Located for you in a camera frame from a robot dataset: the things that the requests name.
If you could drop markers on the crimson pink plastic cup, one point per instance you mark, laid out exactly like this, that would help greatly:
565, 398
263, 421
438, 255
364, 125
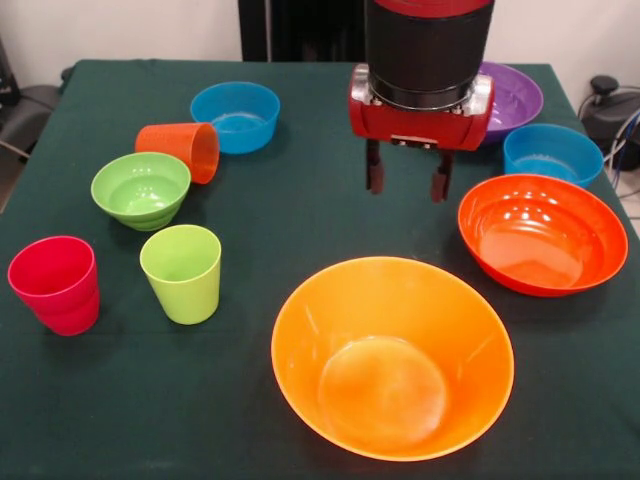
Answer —
55, 290

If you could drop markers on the red-orange plastic bowl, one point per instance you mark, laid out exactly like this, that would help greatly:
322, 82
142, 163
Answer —
540, 240

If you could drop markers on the dark green tablecloth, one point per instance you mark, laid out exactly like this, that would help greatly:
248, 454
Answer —
150, 400

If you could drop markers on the green plastic bowl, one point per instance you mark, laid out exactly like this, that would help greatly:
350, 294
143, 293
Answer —
140, 192

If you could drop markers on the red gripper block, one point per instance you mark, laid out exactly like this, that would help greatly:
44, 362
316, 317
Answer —
425, 127

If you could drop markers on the orange plastic bowl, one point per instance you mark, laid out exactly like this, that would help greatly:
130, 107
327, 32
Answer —
390, 360

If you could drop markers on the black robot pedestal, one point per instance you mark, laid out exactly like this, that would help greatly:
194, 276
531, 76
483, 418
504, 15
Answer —
300, 30

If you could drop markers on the orange-red plastic cup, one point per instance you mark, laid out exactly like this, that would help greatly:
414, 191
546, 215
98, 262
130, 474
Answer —
167, 142

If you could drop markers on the green plastic cup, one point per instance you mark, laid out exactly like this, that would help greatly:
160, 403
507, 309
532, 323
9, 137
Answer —
182, 287

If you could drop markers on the purple plastic bowl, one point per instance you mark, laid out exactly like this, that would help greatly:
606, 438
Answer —
515, 105

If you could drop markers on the blue plastic bowl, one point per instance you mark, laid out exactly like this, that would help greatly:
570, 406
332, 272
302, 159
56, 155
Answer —
235, 125
550, 150

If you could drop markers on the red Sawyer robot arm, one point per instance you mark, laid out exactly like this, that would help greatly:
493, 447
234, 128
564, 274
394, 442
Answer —
425, 45

